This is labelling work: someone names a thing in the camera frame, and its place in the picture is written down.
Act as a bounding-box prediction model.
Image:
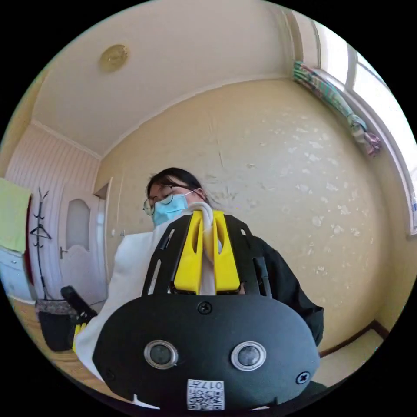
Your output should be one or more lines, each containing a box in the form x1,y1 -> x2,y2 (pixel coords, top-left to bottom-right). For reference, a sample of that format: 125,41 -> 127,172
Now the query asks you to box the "white cupboard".
0,247 -> 34,301

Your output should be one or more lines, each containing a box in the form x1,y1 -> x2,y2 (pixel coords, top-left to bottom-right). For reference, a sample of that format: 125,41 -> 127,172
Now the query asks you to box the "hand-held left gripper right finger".
212,210 -> 241,295

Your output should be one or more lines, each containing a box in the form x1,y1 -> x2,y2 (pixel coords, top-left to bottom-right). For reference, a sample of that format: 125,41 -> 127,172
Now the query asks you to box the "person's body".
142,167 -> 326,352

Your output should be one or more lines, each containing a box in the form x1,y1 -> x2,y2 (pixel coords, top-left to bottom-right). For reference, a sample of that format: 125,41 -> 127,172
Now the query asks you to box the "window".
311,19 -> 417,236

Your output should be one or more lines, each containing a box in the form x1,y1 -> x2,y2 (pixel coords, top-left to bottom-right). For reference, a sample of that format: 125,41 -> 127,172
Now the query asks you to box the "white long sleeve shirt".
73,202 -> 236,410

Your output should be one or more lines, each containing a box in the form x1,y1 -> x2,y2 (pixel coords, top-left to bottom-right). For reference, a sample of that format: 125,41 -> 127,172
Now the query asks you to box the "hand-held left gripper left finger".
173,211 -> 204,296

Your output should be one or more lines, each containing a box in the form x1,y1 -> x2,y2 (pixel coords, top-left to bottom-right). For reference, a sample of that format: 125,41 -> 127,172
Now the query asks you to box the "white door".
58,182 -> 109,305

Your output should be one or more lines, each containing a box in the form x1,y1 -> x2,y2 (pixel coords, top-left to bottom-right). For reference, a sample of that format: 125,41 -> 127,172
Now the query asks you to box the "patterned curtain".
292,60 -> 382,158

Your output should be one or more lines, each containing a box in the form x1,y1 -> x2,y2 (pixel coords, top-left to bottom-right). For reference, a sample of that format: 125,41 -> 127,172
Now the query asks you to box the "round ceiling lamp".
99,44 -> 130,73

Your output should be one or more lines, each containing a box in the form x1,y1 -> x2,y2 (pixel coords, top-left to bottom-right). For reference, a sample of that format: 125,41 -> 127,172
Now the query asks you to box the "black coat rack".
30,187 -> 53,301

